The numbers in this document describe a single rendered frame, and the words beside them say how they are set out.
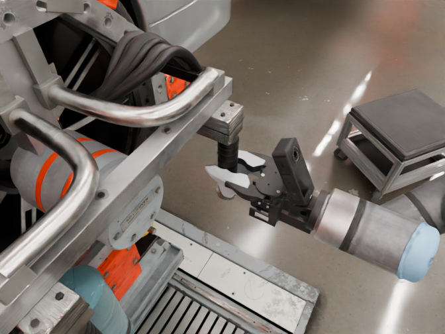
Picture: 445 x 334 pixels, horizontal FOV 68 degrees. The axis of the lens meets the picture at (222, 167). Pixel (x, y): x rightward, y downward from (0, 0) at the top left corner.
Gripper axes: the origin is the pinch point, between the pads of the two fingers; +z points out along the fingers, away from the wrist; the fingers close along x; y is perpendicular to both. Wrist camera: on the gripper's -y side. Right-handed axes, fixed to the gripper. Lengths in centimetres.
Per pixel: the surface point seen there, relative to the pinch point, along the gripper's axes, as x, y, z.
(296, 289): 18, 75, -21
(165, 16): 30.6, -7.0, 33.3
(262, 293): 11, 75, -11
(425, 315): 37, 83, -66
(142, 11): 22.5, -11.3, 33.2
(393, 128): 92, 49, -32
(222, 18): 59, 4, 33
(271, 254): 31, 83, -7
